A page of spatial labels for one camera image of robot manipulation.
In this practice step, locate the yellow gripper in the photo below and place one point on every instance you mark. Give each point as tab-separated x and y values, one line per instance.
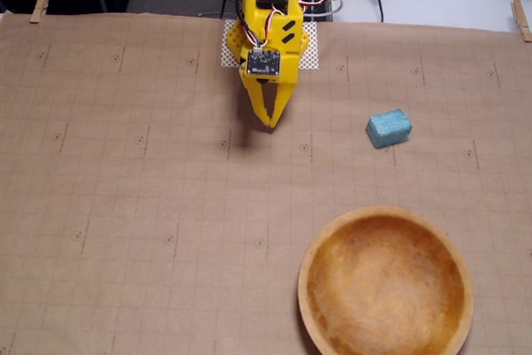
266	102

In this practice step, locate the round wooden bowl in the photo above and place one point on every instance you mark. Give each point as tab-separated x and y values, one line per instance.
386	284

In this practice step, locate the wooden clothespin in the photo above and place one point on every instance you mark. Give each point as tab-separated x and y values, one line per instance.
521	20
40	1

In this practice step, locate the white perforated mat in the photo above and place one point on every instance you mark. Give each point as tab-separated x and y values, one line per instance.
311	57

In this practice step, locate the brown gridded paper mat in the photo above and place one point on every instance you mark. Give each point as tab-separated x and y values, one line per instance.
124	184

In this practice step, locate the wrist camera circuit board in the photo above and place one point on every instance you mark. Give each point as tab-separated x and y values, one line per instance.
264	64

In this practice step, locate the yellow robot base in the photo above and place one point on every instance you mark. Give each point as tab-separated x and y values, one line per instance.
233	39

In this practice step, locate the blue block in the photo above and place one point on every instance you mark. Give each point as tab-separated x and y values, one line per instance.
388	128

